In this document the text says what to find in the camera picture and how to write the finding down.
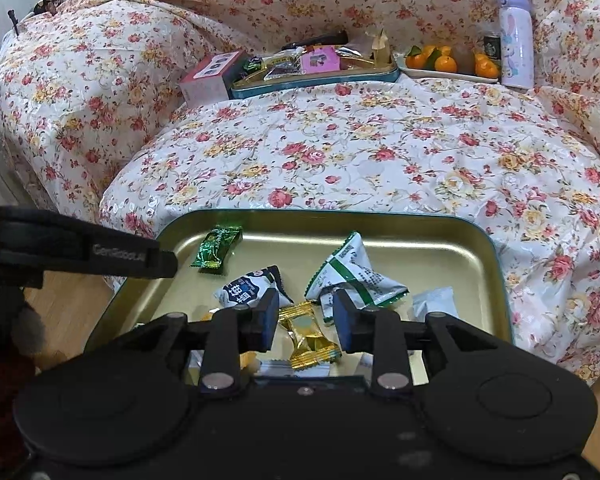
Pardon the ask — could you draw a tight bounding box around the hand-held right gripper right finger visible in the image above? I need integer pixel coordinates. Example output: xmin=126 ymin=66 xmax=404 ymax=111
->
xmin=331 ymin=287 xmax=478 ymax=392

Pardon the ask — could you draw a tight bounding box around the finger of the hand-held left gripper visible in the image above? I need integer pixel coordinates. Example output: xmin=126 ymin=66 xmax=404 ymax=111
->
xmin=87 ymin=227 xmax=179 ymax=280

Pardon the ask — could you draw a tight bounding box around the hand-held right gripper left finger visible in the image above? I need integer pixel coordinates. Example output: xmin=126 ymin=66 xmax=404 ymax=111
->
xmin=111 ymin=287 xmax=281 ymax=392

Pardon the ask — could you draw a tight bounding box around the blue white snack packet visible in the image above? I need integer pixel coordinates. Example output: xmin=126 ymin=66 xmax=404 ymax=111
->
xmin=214 ymin=265 xmax=295 ymax=311

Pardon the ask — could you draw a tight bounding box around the gold candy packet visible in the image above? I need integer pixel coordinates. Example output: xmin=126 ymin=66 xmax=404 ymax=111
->
xmin=277 ymin=301 xmax=342 ymax=371

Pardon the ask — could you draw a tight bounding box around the white green snack packet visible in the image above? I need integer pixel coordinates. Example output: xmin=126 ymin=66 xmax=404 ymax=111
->
xmin=305 ymin=231 xmax=410 ymax=322

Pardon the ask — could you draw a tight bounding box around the small green candy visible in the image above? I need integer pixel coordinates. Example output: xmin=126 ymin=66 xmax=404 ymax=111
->
xmin=189 ymin=225 xmax=244 ymax=275

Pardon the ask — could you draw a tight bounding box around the gold teal-rimmed tin tray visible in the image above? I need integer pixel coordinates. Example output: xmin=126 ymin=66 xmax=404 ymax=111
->
xmin=82 ymin=208 xmax=513 ymax=381

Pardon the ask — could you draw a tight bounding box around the plain white snack packet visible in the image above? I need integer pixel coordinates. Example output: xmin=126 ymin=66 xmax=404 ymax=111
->
xmin=411 ymin=286 xmax=460 ymax=322

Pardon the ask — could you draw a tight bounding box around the teal tin box of snacks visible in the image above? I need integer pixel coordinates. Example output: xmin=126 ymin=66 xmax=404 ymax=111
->
xmin=229 ymin=52 xmax=401 ymax=100

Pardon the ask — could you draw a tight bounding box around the floral covered sofa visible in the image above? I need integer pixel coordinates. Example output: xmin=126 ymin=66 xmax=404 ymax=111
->
xmin=0 ymin=0 xmax=600 ymax=386

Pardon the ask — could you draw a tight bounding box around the pink white cardboard box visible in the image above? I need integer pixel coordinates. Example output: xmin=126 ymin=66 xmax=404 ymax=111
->
xmin=180 ymin=50 xmax=247 ymax=108

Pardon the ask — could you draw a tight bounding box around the dark snack packet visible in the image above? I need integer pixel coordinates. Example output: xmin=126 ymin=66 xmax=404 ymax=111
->
xmin=267 ymin=55 xmax=301 ymax=73

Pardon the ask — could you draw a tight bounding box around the pink snack packet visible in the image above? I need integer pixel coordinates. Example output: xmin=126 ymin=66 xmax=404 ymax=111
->
xmin=300 ymin=46 xmax=342 ymax=75

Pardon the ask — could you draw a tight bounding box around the white plate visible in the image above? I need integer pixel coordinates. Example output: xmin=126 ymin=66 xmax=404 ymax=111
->
xmin=396 ymin=55 xmax=501 ymax=84

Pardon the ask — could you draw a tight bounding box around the brown paper packet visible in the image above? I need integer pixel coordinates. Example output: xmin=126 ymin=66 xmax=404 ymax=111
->
xmin=365 ymin=30 xmax=393 ymax=66

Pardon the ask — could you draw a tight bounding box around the pile of tangerines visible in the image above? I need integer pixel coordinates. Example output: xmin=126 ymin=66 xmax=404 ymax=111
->
xmin=404 ymin=44 xmax=500 ymax=79

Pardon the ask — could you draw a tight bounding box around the long black object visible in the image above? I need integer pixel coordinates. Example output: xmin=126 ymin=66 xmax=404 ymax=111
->
xmin=281 ymin=30 xmax=350 ymax=51

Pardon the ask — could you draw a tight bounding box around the brown kiwi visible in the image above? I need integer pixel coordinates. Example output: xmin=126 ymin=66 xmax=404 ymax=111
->
xmin=452 ymin=45 xmax=476 ymax=73

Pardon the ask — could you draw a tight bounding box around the white purple thermos bottle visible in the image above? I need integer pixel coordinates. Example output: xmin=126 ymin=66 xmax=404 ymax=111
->
xmin=497 ymin=0 xmax=535 ymax=88

